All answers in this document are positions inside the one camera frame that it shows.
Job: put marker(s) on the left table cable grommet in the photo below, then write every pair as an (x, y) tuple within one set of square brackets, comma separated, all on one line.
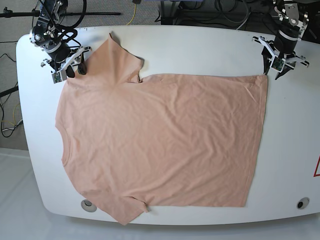
[(88, 206)]

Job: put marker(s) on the black tripod stand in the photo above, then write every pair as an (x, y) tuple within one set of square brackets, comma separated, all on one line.
[(36, 13)]

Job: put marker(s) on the right table cable grommet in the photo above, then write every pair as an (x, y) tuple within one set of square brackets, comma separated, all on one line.
[(303, 203)]

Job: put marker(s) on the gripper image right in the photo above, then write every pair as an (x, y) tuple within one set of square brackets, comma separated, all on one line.
[(283, 46)]

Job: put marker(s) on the table cable grommet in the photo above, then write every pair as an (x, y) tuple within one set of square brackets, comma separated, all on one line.
[(303, 203), (88, 206)]

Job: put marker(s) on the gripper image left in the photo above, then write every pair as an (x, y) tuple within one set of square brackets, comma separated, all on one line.
[(65, 58)]

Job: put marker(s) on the peach pink T-shirt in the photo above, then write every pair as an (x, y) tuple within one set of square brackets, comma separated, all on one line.
[(130, 143)]

